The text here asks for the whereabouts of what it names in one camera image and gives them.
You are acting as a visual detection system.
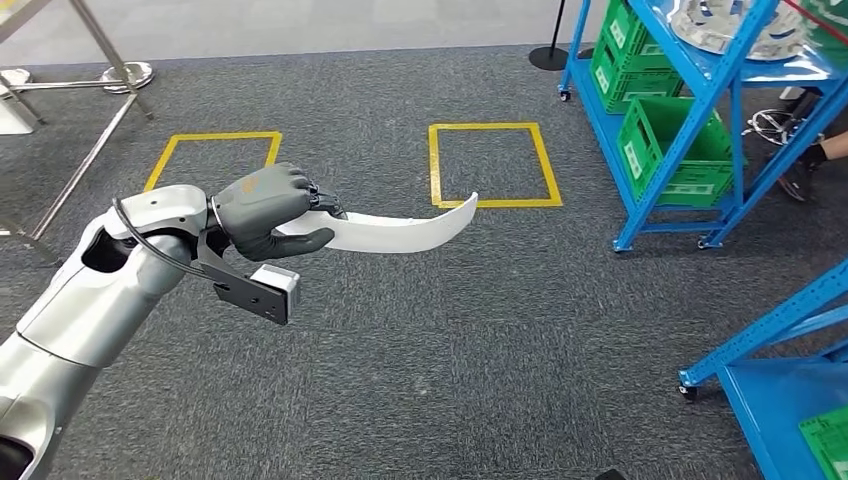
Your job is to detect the steel workbench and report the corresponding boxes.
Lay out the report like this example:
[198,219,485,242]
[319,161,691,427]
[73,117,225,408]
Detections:
[0,0,157,266]

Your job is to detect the black floor stand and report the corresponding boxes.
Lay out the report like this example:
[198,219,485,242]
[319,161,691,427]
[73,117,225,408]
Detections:
[528,0,571,72]

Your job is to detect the silver wheel hubcap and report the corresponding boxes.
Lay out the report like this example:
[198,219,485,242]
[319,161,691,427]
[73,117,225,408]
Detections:
[669,0,806,62]

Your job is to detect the person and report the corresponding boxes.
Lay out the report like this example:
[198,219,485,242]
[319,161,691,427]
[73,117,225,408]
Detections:
[778,86,848,203]

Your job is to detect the chrome chair base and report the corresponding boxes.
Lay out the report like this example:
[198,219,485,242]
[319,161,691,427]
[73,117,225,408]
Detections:
[743,107,808,148]

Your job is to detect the white curved plastic part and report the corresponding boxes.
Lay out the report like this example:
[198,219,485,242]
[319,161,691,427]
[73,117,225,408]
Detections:
[274,192,480,255]

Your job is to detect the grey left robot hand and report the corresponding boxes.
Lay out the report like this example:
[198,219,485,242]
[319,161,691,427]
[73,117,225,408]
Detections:
[211,162,348,263]

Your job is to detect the silver round base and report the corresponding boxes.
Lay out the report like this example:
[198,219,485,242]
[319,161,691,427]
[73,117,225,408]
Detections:
[0,68,34,102]
[99,61,157,95]

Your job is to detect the blue metal shelf rack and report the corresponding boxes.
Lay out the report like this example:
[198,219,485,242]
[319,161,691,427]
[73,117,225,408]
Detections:
[558,0,848,253]
[676,258,848,480]

